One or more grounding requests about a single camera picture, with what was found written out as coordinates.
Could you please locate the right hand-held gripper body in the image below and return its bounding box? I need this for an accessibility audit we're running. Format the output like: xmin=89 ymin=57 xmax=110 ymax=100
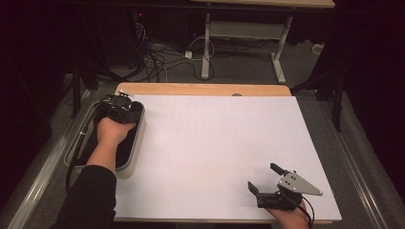
xmin=256 ymin=171 xmax=324 ymax=212

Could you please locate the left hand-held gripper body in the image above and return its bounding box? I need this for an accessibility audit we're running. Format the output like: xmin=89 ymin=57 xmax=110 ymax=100
xmin=101 ymin=90 xmax=144 ymax=125

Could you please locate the beige plastic basin grey rim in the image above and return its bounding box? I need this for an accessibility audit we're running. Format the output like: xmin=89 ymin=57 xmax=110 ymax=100
xmin=63 ymin=99 xmax=147 ymax=179

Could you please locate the dark knit vest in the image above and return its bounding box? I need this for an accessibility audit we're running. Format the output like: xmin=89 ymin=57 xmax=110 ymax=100
xmin=75 ymin=101 xmax=144 ymax=170

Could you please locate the person's left hand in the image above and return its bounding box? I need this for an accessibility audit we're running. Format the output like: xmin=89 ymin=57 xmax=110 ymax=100
xmin=96 ymin=117 xmax=138 ymax=149

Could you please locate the person's right hand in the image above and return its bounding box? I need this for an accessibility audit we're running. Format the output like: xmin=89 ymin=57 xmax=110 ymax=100
xmin=266 ymin=203 xmax=309 ymax=229

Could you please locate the black stand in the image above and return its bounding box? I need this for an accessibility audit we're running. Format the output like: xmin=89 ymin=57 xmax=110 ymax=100
xmin=71 ymin=60 xmax=99 ymax=118
xmin=290 ymin=70 xmax=347 ymax=133

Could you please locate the white table sheet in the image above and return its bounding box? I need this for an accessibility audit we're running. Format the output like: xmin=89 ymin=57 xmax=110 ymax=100
xmin=113 ymin=94 xmax=343 ymax=222

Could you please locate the white-legged desk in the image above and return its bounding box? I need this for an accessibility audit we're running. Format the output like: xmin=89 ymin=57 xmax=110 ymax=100
xmin=190 ymin=0 xmax=336 ymax=85

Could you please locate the right hand-held gripper cable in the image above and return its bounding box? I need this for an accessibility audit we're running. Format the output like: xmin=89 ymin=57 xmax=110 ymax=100
xmin=300 ymin=195 xmax=315 ymax=228

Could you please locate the tangle of black floor cables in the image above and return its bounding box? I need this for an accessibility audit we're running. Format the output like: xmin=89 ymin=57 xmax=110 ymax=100
xmin=132 ymin=18 xmax=214 ymax=84

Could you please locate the metal floor rail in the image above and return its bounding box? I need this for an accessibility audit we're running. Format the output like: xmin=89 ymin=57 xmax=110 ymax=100
xmin=318 ymin=98 xmax=388 ymax=229
xmin=6 ymin=90 xmax=96 ymax=229

